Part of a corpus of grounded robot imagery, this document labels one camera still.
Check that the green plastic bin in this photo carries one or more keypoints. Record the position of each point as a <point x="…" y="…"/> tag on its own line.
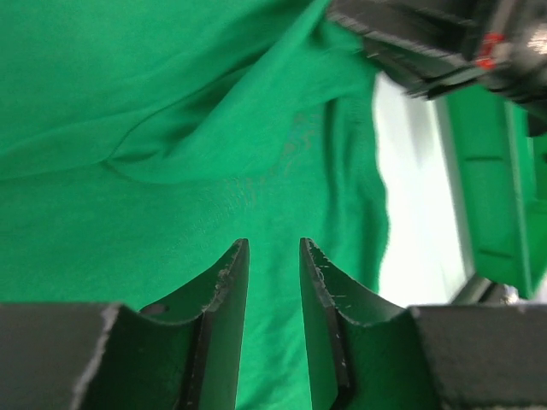
<point x="503" y="175"/>

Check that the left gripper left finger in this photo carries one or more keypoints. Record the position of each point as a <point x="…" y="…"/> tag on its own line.
<point x="181" y="352"/>

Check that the green t shirt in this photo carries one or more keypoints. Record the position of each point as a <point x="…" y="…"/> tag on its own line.
<point x="140" y="139"/>

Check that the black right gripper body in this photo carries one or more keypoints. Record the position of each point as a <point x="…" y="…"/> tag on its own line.
<point x="509" y="46"/>

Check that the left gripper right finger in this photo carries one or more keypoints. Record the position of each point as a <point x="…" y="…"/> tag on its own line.
<point x="363" y="352"/>

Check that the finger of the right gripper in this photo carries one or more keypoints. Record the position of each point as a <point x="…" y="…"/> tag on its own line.
<point x="420" y="75"/>
<point x="437" y="28"/>

